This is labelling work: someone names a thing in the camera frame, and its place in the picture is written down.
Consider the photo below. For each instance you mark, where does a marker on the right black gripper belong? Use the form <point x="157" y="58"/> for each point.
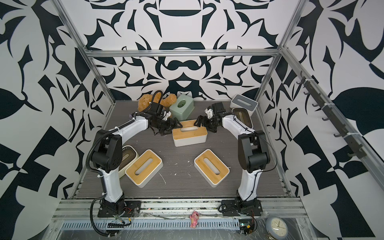
<point x="205" y="119"/>

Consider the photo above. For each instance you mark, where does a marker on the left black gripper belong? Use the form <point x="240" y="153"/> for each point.
<point x="170" y="128"/>

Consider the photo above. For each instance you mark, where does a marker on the white bamboo tissue box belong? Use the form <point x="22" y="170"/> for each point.
<point x="144" y="168"/>
<point x="189" y="134"/>
<point x="211" y="167"/>

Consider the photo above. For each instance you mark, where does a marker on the green tissue box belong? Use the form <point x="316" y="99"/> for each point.
<point x="182" y="108"/>

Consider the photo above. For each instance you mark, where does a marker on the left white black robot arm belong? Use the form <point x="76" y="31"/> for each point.
<point x="106" y="153"/>

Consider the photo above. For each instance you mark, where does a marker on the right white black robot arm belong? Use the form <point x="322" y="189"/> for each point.
<point x="252" y="149"/>

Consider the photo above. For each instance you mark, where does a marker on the cream dark-lid tissue box right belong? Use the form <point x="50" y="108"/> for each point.
<point x="243" y="115"/>

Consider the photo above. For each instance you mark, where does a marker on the cream dark-lid tissue box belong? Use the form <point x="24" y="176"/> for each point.
<point x="130" y="155"/>
<point x="243" y="115"/>

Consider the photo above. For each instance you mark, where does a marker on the grey lid white tissue box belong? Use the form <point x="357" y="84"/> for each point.
<point x="240" y="101"/>

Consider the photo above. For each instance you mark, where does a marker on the cream dark-lid tissue box left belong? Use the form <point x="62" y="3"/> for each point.
<point x="130" y="155"/>

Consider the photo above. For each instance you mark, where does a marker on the brown teddy bear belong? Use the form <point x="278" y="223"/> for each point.
<point x="146" y="99"/>

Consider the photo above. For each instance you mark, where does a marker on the pink toy figure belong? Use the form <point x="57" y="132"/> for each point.
<point x="194" y="217"/>

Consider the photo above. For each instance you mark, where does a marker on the small green circuit board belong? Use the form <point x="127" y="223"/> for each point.
<point x="246" y="227"/>

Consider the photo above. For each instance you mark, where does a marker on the round white clock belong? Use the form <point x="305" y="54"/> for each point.
<point x="277" y="228"/>

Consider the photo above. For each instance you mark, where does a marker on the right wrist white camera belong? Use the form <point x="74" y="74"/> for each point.
<point x="209" y="112"/>

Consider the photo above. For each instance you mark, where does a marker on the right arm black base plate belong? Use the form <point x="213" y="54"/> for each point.
<point x="237" y="207"/>

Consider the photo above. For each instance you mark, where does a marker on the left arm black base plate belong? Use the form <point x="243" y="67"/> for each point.
<point x="123" y="209"/>

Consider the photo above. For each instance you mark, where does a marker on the aluminium frame rail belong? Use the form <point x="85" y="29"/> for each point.
<point x="181" y="53"/>

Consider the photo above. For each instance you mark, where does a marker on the grey wall hook rail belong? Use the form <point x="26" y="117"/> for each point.
<point x="334" y="115"/>

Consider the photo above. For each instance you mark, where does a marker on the grey slotted cable duct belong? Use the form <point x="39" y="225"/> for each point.
<point x="179" y="224"/>

